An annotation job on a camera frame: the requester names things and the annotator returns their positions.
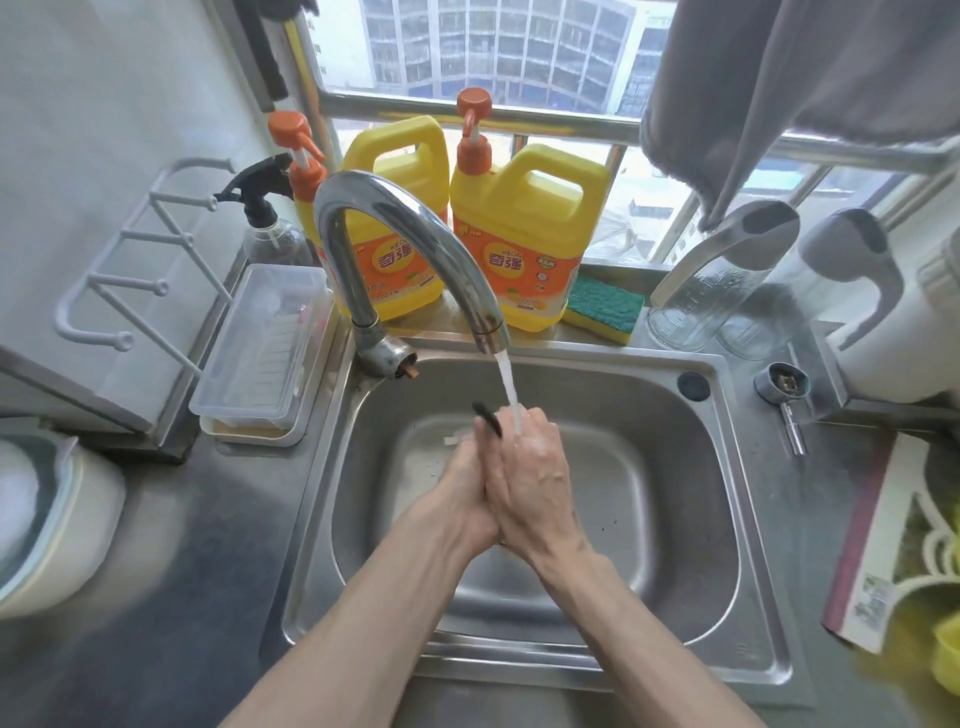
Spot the white wire rack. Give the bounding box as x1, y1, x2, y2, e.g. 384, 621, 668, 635
915, 480, 960, 582

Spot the printed cardboard box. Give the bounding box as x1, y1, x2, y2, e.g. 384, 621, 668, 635
821, 431, 960, 655

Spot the person's right hand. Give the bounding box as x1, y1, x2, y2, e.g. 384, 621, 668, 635
484, 405, 591, 573

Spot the stainless steel sink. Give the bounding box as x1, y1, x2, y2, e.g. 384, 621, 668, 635
281, 348, 795, 687

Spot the grey hanging cloth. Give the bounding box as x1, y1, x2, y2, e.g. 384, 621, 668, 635
639, 0, 960, 232

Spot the black window handle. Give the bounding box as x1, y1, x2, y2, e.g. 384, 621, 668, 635
247, 0, 320, 102

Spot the white plastic tray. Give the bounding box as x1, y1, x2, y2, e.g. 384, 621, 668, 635
199, 300, 342, 449

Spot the person's left forearm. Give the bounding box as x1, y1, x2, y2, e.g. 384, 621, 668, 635
217, 517, 504, 728

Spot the person's left hand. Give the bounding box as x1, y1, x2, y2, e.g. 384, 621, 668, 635
418, 417, 505, 561

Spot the chrome tap valve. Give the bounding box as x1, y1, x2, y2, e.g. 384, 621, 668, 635
753, 362, 813, 457

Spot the clear spray bottle black trigger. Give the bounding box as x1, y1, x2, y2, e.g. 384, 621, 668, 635
213, 153, 312, 267

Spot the person's right forearm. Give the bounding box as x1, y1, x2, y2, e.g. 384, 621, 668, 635
525, 541, 768, 728

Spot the curved chrome faucet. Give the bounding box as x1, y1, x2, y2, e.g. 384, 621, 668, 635
312, 170, 512, 380

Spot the glass bottle grey cap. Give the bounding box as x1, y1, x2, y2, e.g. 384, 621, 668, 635
647, 199, 802, 352
716, 207, 905, 363

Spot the green yellow sponge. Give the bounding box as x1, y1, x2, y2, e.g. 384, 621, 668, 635
562, 276, 646, 346

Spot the yellow detergent jug orange pump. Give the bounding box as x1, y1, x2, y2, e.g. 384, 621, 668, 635
448, 87, 610, 333
267, 111, 451, 322

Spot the steel window railing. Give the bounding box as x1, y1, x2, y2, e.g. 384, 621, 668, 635
318, 90, 960, 177

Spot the clear plastic container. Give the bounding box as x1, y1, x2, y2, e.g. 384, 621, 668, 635
189, 263, 333, 432

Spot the white wall hook rack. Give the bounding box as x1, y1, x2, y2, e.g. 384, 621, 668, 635
54, 157, 237, 376

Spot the yellow plastic container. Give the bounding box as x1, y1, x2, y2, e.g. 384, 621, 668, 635
930, 611, 960, 697

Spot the white kettle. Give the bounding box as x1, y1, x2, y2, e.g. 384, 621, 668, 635
825, 225, 960, 406

